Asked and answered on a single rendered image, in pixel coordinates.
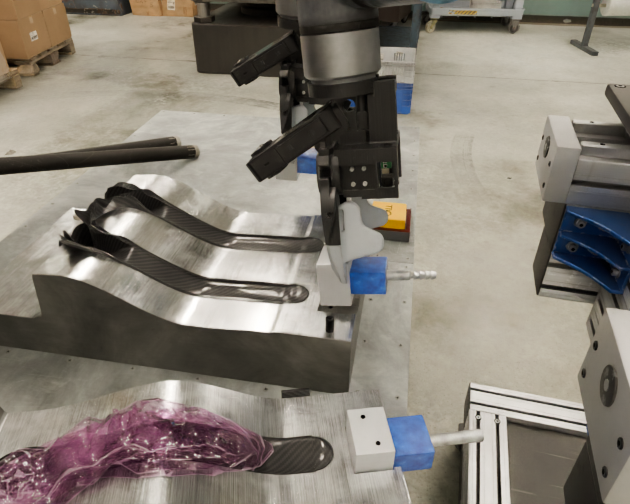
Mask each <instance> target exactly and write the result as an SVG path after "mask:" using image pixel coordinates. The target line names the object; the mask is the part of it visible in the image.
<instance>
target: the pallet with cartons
mask: <svg viewBox="0 0 630 504"><path fill-rule="evenodd" d="M71 37H72V34H71V30H70V26H69V22H68V18H67V14H66V10H65V6H64V3H62V0H0V42H1V45H2V48H3V51H4V54H5V57H6V60H7V64H8V65H17V66H18V67H17V68H18V72H19V73H18V74H19V75H20V76H37V75H39V74H40V73H39V71H40V69H39V67H38V66H37V65H39V66H54V65H56V64H57V63H59V62H61V60H60V59H58V58H59V55H72V54H74V53H76V51H75V47H74V43H73V40H72V38H71Z"/></svg>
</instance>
